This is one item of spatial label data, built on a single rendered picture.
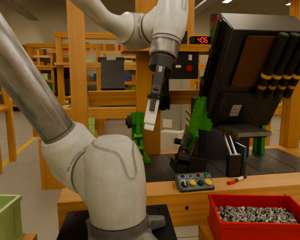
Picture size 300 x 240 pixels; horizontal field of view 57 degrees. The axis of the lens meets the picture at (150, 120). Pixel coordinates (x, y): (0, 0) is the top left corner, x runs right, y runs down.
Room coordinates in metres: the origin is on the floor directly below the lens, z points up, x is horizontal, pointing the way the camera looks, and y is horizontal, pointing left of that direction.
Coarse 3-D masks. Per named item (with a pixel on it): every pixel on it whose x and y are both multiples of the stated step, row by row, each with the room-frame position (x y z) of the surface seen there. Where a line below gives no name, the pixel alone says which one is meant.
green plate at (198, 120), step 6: (198, 96) 1.41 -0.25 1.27; (204, 96) 1.34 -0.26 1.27; (198, 102) 1.39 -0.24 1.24; (204, 102) 1.32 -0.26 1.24; (198, 108) 1.37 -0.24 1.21; (204, 108) 1.33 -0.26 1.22; (192, 114) 1.42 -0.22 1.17; (198, 114) 1.34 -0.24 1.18; (204, 114) 1.34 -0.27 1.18; (192, 120) 1.39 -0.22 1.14; (198, 120) 1.32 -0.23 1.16; (204, 120) 1.34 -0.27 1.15; (210, 120) 1.34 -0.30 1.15; (192, 126) 1.37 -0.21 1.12; (198, 126) 1.32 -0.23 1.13; (204, 126) 1.34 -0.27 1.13; (210, 126) 1.34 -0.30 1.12; (192, 132) 1.34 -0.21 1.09
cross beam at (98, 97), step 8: (96, 96) 1.69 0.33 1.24; (104, 96) 1.70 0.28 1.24; (112, 96) 1.71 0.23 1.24; (120, 96) 1.72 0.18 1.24; (128, 96) 1.72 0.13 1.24; (176, 96) 1.78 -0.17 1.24; (184, 96) 1.79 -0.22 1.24; (192, 96) 1.80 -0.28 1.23; (96, 104) 1.69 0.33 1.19; (104, 104) 1.70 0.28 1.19; (112, 104) 1.71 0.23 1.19; (120, 104) 1.72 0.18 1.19; (128, 104) 1.72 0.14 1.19
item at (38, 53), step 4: (36, 52) 10.22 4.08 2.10; (40, 52) 10.23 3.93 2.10; (44, 52) 10.36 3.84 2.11; (36, 56) 10.11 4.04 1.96; (40, 56) 10.13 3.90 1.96; (44, 56) 10.14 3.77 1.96; (48, 56) 10.16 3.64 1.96; (64, 56) 10.24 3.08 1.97; (68, 56) 10.26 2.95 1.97; (40, 60) 10.58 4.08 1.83; (36, 64) 10.22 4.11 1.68; (40, 64) 10.23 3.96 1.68; (44, 64) 10.32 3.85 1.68; (48, 64) 10.29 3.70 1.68; (40, 68) 10.12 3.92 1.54; (44, 68) 10.14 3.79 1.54; (48, 68) 10.16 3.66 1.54; (40, 72) 10.22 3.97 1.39; (44, 76) 10.20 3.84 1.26; (48, 76) 10.32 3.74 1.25; (48, 80) 10.16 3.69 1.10; (0, 92) 9.97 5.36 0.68; (12, 100) 10.09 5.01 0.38; (68, 100) 10.32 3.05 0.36; (0, 104) 9.97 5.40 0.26; (12, 104) 10.02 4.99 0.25; (68, 104) 10.25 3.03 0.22
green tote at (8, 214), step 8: (0, 200) 0.91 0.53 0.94; (8, 200) 0.91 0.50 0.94; (16, 200) 0.88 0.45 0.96; (0, 208) 0.91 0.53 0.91; (8, 208) 0.84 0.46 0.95; (16, 208) 0.89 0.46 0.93; (0, 216) 0.79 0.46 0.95; (8, 216) 0.84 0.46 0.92; (16, 216) 0.88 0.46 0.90; (0, 224) 0.80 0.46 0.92; (8, 224) 0.83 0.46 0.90; (16, 224) 0.88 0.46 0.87; (0, 232) 0.79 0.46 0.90; (8, 232) 0.83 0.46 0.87; (16, 232) 0.87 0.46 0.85
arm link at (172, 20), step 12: (168, 0) 0.86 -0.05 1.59; (180, 0) 0.86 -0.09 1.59; (156, 12) 0.87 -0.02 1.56; (168, 12) 0.84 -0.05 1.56; (180, 12) 0.85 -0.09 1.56; (144, 24) 0.91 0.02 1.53; (156, 24) 0.85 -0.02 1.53; (168, 24) 0.83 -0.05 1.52; (180, 24) 0.85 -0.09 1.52; (144, 36) 0.92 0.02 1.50; (180, 36) 0.85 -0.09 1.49
